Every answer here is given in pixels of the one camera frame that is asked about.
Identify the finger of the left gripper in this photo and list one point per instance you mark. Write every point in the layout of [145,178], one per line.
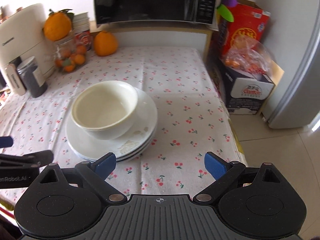
[6,142]
[41,158]

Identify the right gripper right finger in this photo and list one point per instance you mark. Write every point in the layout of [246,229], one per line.
[225,175]

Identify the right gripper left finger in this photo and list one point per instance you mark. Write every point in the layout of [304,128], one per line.
[93,176]

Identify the white plate with swirl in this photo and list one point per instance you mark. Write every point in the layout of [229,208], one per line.
[147,117]

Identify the large cream bowl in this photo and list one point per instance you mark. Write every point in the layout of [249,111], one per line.
[106,110]

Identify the cherry print tablecloth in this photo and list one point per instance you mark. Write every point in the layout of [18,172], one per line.
[192,119]

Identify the jar of dark contents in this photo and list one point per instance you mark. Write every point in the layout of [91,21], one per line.
[32,77]

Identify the white black carton box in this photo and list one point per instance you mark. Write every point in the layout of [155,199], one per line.
[244,93]

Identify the cream Changhong air fryer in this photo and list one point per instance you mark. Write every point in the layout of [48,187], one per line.
[22,37]

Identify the glass jar of tangerines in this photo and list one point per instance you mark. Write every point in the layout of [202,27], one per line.
[70,54]

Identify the plastic bag of fruit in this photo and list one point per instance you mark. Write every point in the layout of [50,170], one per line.
[248,55]

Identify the large orange on jar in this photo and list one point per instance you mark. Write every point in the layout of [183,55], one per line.
[58,24]

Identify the large orange on table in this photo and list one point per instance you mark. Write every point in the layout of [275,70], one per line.
[105,43]

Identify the stack of paper cups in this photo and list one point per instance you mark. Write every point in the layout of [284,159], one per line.
[81,30]

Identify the wooden microwave stand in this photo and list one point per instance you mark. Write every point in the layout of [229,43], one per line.
[158,34]

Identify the red cardboard box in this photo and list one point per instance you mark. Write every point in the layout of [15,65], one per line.
[249,20]

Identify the grey refrigerator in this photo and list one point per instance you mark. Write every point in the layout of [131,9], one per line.
[292,38]

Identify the purple green plush toy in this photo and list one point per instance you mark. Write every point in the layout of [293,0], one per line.
[223,9]

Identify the black microwave oven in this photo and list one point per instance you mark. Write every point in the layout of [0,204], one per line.
[195,11]

